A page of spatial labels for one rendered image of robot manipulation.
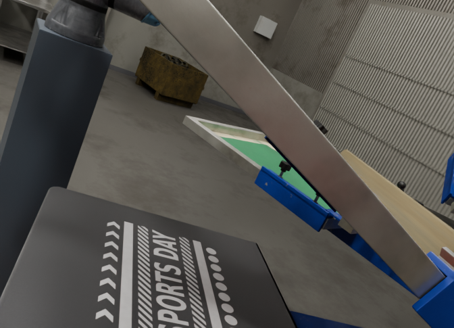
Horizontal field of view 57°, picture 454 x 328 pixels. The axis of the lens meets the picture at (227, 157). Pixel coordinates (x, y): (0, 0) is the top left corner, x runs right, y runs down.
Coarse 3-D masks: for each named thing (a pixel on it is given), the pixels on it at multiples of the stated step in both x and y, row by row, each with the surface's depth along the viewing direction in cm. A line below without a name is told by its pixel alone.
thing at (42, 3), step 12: (0, 0) 470; (12, 0) 473; (24, 0) 489; (36, 0) 538; (48, 0) 595; (48, 12) 492; (0, 24) 590; (0, 36) 526; (12, 36) 555; (24, 36) 587; (12, 48) 497; (24, 48) 521
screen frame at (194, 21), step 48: (144, 0) 31; (192, 0) 31; (192, 48) 32; (240, 48) 33; (240, 96) 35; (288, 96) 35; (288, 144) 37; (336, 192) 40; (384, 240) 43; (432, 288) 47
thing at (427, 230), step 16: (352, 160) 91; (368, 176) 84; (384, 192) 78; (400, 192) 75; (400, 208) 73; (416, 208) 70; (416, 224) 68; (432, 224) 66; (416, 240) 66; (432, 240) 64; (448, 240) 62
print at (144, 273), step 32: (128, 224) 85; (128, 256) 75; (160, 256) 79; (192, 256) 84; (128, 288) 67; (160, 288) 70; (192, 288) 74; (224, 288) 78; (96, 320) 58; (128, 320) 61; (160, 320) 63; (192, 320) 66; (224, 320) 70
